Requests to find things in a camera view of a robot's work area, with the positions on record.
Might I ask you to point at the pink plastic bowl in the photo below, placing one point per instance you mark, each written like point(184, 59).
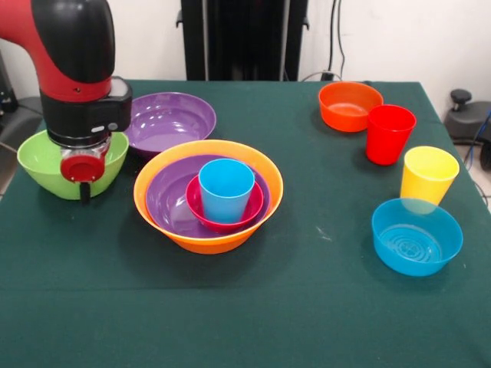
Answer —
point(193, 207)

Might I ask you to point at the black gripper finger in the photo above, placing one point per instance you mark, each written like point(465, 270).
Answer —
point(84, 193)

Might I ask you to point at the yellow plastic cup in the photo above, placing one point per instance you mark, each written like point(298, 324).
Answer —
point(426, 180)

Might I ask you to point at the large orange plastic bowl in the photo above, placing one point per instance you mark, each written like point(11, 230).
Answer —
point(209, 245)

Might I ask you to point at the green plastic bowl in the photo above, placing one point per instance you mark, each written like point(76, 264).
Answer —
point(38, 165)

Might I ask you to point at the dark green tablecloth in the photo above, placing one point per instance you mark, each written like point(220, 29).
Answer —
point(245, 306)

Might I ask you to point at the blue plastic bowl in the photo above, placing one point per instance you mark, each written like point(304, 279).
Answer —
point(416, 245)

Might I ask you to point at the blue plastic cup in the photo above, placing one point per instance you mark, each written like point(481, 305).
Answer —
point(226, 191)

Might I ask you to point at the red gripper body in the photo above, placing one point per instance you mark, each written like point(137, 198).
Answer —
point(82, 168)

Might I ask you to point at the black padded chair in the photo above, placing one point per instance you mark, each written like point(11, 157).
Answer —
point(23, 115)

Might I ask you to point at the red plastic cup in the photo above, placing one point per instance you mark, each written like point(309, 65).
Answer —
point(389, 142)

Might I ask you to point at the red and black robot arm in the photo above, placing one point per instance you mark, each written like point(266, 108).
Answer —
point(73, 57)

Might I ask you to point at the small red-orange plastic bowl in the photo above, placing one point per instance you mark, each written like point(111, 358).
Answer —
point(349, 111)

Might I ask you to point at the purple plastic bowl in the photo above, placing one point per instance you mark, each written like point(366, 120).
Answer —
point(169, 199)
point(172, 122)

